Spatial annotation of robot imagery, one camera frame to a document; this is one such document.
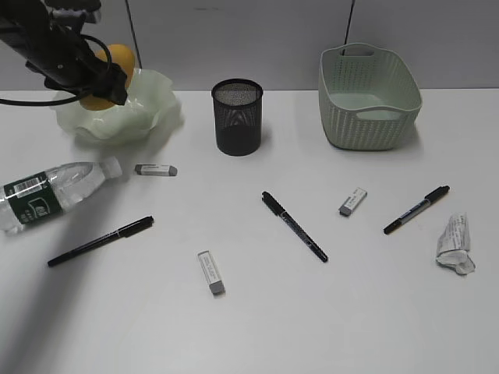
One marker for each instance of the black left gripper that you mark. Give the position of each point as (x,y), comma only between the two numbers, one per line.
(78,64)

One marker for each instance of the yellow mango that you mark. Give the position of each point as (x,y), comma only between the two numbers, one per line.
(121,56)

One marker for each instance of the clear plastic water bottle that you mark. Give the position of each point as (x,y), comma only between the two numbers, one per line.
(47,194)

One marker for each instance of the black pen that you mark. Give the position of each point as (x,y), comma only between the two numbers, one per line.
(123,232)
(277,209)
(427,201)

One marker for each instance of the waste paper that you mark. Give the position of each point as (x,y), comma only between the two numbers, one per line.
(454,246)

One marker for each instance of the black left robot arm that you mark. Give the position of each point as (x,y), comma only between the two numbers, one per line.
(17,14)

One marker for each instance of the green wavy glass plate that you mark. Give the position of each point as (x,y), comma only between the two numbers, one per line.
(151,111)

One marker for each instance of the grey eraser near plate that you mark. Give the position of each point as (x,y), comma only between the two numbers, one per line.
(162,170)

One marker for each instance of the black mesh pen holder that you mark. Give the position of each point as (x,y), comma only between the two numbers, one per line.
(237,116)

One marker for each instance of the grey eraser front centre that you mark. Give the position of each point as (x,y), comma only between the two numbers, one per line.
(211,273)

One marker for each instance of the green woven plastic basket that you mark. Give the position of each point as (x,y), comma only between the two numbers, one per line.
(368,98)

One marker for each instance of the grey eraser right side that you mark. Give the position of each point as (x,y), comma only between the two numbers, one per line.
(352,202)

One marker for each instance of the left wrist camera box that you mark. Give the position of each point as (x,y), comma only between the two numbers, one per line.
(70,10)

